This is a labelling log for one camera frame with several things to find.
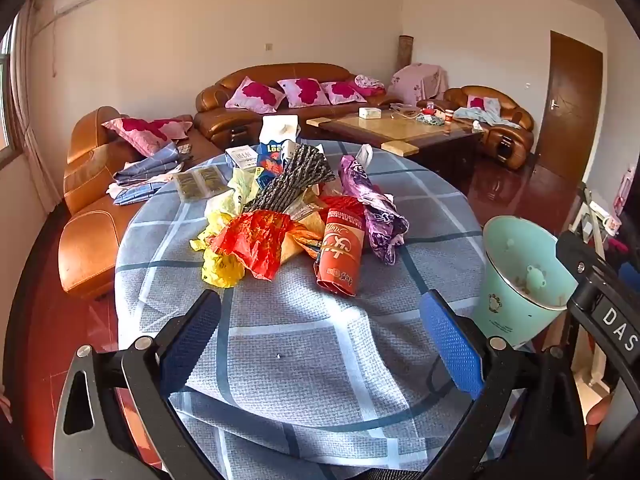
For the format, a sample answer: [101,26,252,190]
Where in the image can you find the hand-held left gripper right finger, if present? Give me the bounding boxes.
[419,289,587,480]

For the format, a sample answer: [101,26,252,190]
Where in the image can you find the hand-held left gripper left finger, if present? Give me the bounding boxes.
[52,289,223,480]

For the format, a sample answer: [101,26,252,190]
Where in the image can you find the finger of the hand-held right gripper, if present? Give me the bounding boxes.
[556,230,609,289]

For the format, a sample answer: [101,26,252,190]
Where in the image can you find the mint green trash bin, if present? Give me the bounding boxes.
[471,215,581,349]

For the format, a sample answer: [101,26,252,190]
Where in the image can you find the yellow plastic bag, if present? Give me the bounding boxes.
[189,167,262,289]

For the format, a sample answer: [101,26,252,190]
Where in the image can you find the red plastic bag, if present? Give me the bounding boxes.
[210,210,294,282]

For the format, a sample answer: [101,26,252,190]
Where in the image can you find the long red snack packet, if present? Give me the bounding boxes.
[313,196,369,297]

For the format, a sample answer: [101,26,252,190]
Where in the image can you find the purple foil wrapper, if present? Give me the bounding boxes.
[339,155,410,266]

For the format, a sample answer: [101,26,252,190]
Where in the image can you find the orange gold foil wrapper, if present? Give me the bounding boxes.
[281,209,327,264]

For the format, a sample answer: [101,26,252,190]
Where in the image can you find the black white patterned wrapper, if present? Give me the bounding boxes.
[244,144,337,214]

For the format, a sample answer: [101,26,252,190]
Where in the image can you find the person's right hand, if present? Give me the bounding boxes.
[586,394,615,427]

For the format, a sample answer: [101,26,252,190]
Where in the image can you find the white television stand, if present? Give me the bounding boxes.
[570,184,624,261]

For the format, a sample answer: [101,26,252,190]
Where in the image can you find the pink water bottle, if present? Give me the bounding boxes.
[617,165,638,212]

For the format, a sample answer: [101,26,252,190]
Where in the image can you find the grey checked tablecloth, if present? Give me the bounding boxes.
[114,137,507,480]

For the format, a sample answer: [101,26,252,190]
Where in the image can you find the brown leather armchair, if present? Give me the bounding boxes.
[416,85,535,169]

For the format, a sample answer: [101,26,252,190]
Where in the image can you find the brown wooden door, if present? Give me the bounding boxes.
[536,30,604,182]

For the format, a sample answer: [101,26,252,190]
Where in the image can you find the tan leather lounge sofa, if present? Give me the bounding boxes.
[57,106,227,302]

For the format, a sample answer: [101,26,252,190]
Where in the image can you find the light blue clothes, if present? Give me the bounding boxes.
[452,95,522,132]

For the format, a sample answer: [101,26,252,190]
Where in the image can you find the blue checked cloth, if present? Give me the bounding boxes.
[106,141,197,207]

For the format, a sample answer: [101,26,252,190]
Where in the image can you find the dark wooden coffee table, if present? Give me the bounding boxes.
[305,109,482,183]

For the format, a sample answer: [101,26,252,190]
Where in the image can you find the white flat box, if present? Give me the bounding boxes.
[224,145,259,169]

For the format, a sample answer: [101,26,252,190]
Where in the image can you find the blue drink carton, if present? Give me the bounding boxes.
[256,140,302,188]

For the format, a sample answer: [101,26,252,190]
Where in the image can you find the pink red flower pillow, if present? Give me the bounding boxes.
[101,116,193,158]
[320,80,368,106]
[277,78,331,109]
[225,76,286,113]

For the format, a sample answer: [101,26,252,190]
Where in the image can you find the pink floral cover cloth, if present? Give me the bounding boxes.
[387,62,449,107]

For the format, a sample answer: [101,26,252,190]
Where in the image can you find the brown leather sofa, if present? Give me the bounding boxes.
[194,62,402,147]

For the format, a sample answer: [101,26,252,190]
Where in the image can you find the sheer white curtain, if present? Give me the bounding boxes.
[11,0,60,215]

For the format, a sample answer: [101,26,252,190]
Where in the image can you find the pink floral bundle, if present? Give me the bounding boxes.
[354,74,387,97]

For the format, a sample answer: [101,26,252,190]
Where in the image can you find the window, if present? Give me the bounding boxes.
[0,25,23,162]

